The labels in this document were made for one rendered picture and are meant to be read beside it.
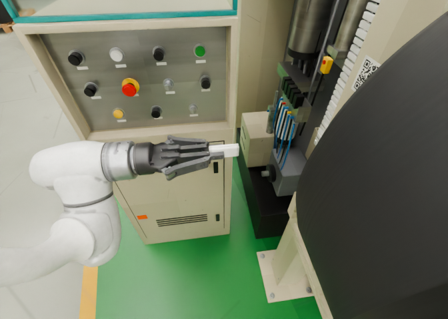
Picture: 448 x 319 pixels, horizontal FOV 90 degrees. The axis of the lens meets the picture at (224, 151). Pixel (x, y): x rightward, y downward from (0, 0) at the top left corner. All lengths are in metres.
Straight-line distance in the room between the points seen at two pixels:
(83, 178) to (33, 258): 0.15
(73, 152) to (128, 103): 0.35
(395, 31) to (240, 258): 1.33
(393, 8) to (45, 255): 0.73
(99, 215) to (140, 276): 1.03
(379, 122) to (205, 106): 0.67
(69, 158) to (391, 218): 0.53
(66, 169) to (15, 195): 1.80
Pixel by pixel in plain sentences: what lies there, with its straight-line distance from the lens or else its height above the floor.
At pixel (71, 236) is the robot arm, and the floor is 1.01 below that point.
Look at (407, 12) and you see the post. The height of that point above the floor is 1.34.
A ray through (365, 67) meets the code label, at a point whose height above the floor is 1.24.
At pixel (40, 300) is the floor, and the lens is 1.77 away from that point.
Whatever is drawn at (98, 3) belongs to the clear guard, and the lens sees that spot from 0.72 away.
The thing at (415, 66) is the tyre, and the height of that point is 1.36.
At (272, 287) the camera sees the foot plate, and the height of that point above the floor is 0.01.
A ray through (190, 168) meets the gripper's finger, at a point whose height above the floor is 1.06.
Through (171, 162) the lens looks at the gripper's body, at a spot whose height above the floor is 1.07.
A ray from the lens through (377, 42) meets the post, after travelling 0.55.
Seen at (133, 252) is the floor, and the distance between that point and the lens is 1.64.
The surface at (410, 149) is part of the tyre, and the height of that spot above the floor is 1.32.
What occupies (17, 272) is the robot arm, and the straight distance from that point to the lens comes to 0.50.
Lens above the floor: 1.44
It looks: 45 degrees down
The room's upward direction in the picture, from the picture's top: straight up
